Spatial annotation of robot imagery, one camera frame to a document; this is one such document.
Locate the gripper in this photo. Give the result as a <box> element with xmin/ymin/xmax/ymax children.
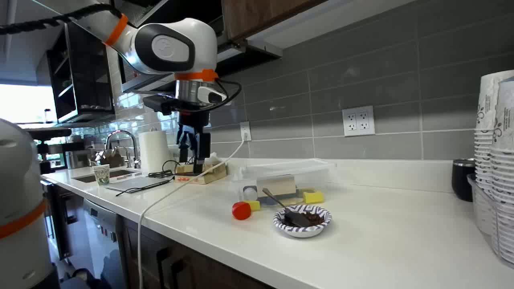
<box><xmin>176</xmin><ymin>110</ymin><xmax>212</xmax><ymax>174</ymax></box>

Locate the cake slicer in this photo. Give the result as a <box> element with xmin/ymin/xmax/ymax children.
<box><xmin>262</xmin><ymin>187</ymin><xmax>312</xmax><ymax>228</ymax></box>

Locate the patterned paper bowl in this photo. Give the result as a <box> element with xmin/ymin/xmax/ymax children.
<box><xmin>273</xmin><ymin>204</ymin><xmax>333</xmax><ymax>238</ymax></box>

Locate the wooden box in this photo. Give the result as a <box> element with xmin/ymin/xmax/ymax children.
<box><xmin>174</xmin><ymin>154</ymin><xmax>228</xmax><ymax>185</ymax></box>

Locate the paper towel roll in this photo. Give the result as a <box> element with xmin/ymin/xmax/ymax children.
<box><xmin>138</xmin><ymin>130</ymin><xmax>171</xmax><ymax>174</ymax></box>

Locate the chrome tap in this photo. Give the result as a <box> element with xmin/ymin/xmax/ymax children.
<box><xmin>105</xmin><ymin>130</ymin><xmax>141</xmax><ymax>169</ymax></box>

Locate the grey flat tablet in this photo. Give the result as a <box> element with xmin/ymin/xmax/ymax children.
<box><xmin>102</xmin><ymin>176</ymin><xmax>172</xmax><ymax>192</ymax></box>

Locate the red cylinder block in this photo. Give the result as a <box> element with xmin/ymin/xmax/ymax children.
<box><xmin>232</xmin><ymin>201</ymin><xmax>252</xmax><ymax>221</ymax></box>

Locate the sink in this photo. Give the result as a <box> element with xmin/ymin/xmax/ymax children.
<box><xmin>72</xmin><ymin>169</ymin><xmax>138</xmax><ymax>183</ymax></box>

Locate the wooden block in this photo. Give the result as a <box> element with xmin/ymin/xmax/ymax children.
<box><xmin>257</xmin><ymin>175</ymin><xmax>297</xmax><ymax>197</ymax></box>

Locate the patterned paper cup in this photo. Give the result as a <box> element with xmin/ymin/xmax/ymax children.
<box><xmin>92</xmin><ymin>164</ymin><xmax>111</xmax><ymax>186</ymax></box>

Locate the clear plastic container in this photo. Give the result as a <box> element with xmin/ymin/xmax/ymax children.
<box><xmin>230</xmin><ymin>158</ymin><xmax>337</xmax><ymax>202</ymax></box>

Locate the dishwasher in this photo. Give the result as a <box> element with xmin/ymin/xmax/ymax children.
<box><xmin>82</xmin><ymin>198</ymin><xmax>130</xmax><ymax>289</ymax></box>

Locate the black open shelf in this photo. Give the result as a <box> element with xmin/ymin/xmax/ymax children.
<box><xmin>46</xmin><ymin>22</ymin><xmax>118</xmax><ymax>124</ymax></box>

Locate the window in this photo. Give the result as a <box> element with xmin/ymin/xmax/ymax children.
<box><xmin>0</xmin><ymin>83</ymin><xmax>57</xmax><ymax>126</ymax></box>

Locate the black tumbler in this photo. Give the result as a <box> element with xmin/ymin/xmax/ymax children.
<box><xmin>451</xmin><ymin>159</ymin><xmax>477</xmax><ymax>202</ymax></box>

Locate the stack of paper cups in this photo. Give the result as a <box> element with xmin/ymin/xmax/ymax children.
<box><xmin>473</xmin><ymin>70</ymin><xmax>514</xmax><ymax>265</ymax></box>

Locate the black cable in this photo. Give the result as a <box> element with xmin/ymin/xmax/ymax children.
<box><xmin>146</xmin><ymin>159</ymin><xmax>181</xmax><ymax>179</ymax></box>

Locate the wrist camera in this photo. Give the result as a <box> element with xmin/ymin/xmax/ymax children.
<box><xmin>143</xmin><ymin>94</ymin><xmax>190</xmax><ymax>116</ymax></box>

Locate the white cable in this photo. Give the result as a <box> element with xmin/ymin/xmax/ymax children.
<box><xmin>137</xmin><ymin>132</ymin><xmax>250</xmax><ymax>289</ymax></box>

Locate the wooden wall cabinet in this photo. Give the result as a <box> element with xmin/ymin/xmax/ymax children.
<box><xmin>220</xmin><ymin>0</ymin><xmax>330</xmax><ymax>42</ymax></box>

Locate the double white wall socket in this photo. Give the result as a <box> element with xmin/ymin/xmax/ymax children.
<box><xmin>342</xmin><ymin>106</ymin><xmax>376</xmax><ymax>137</ymax></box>

